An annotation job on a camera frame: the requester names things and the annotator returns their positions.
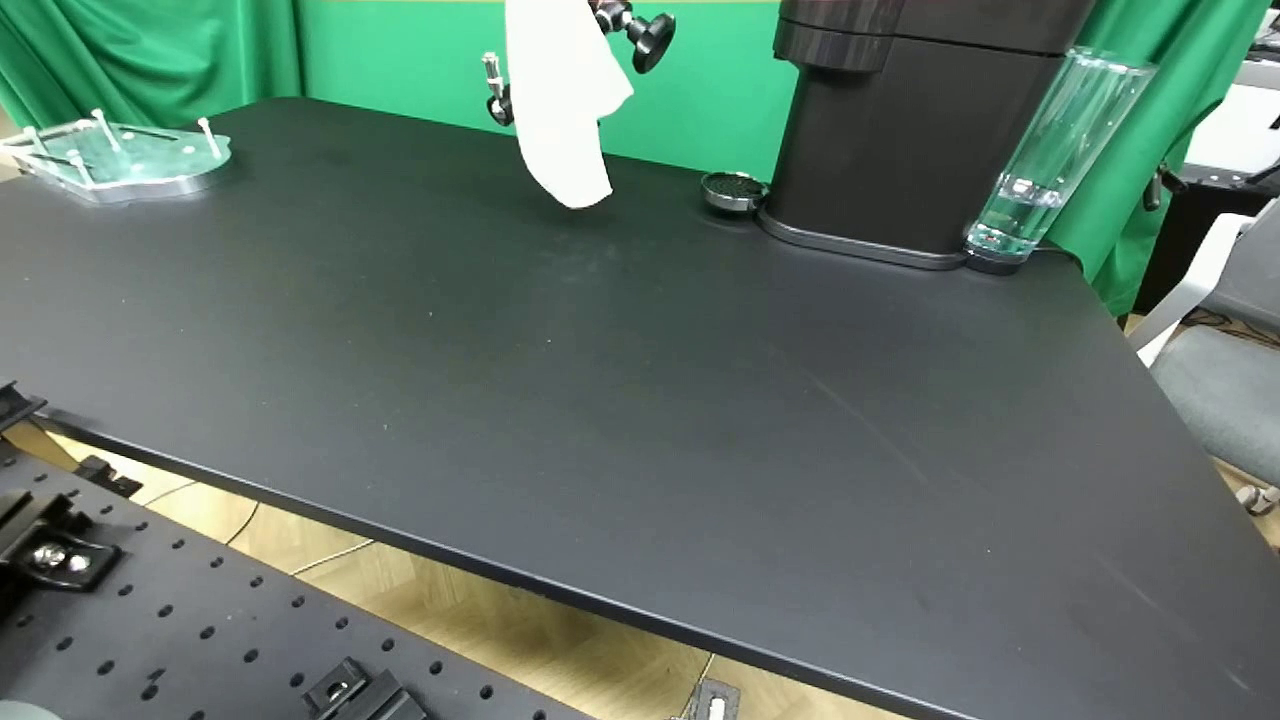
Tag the black perforated breadboard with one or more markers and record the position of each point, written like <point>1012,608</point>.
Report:
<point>173,627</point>

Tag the small black bracket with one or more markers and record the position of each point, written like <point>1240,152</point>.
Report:
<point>355,688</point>

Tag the white side table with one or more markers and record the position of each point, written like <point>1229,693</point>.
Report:
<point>1240,132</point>

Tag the white cloth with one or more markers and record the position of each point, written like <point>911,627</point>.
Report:
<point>566,93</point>

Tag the clear acrylic plate with pegs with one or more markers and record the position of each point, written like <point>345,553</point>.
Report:
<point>125,152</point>

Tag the black pedestal box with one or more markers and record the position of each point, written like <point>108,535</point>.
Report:
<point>892,132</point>

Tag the green backdrop curtain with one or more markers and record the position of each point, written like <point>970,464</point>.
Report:
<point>384,52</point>

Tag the grey office chair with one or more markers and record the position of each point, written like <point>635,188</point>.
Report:
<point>1224,387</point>

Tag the clear plastic cylinder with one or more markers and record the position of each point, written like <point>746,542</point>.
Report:
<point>1055,146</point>

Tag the small black round cap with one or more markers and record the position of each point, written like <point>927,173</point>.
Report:
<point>729,199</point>

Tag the black clamp with silver screws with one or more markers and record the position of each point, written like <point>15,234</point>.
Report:
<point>60,556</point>

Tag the black floor outlet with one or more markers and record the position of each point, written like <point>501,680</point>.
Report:
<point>716,701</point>

